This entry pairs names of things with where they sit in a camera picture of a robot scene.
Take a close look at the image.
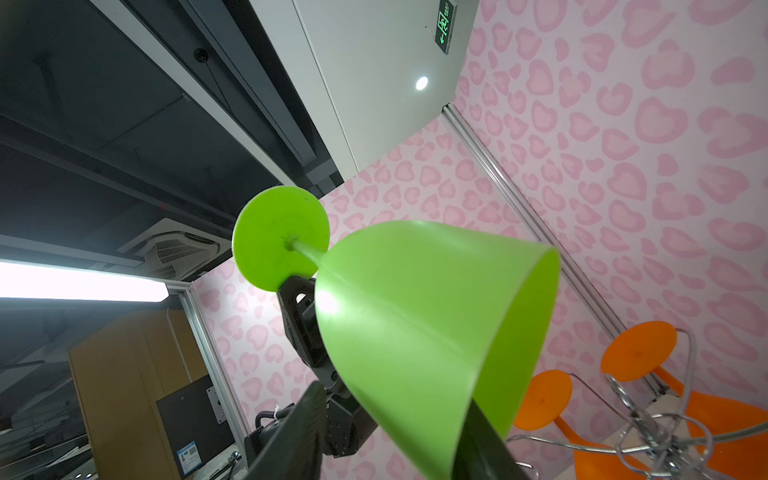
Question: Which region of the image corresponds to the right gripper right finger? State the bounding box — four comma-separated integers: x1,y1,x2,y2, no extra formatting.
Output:
451,401,528,480

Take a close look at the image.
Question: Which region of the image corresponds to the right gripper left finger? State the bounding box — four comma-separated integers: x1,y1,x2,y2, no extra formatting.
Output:
246,382,327,479

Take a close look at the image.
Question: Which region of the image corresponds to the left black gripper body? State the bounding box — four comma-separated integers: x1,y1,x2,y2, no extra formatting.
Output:
277,276,378,458

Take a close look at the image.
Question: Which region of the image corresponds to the orange plastic wine glass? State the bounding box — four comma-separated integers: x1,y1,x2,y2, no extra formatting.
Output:
514,370,644,480
601,321,767,479

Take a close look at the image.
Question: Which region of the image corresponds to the green plastic wine glass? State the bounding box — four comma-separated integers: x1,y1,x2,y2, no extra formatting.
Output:
232,186,560,479

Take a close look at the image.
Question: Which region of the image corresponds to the chrome wine glass rack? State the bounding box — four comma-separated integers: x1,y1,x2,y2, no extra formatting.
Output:
511,333,767,479

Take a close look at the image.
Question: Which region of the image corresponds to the dark computer monitor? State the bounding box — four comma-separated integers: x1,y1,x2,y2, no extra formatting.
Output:
156,376,235,479

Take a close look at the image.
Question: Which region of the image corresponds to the wooden cabinet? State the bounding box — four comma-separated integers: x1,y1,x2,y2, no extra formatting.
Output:
68,309,208,479

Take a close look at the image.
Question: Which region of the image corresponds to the ceiling air conditioner vent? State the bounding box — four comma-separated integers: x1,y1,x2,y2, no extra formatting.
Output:
108,218,231,280

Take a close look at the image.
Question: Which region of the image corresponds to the ceiling light strip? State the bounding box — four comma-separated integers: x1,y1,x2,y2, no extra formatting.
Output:
1,261,169,303

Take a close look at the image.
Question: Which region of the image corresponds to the green exit sign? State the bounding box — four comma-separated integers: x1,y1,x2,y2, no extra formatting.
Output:
434,0,456,55

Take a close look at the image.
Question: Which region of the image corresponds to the diagonal aluminium frame bar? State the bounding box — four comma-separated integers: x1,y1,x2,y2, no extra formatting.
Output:
176,282,248,453

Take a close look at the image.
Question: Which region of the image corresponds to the left aluminium frame post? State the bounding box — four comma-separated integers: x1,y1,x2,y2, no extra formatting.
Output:
442,103,667,394

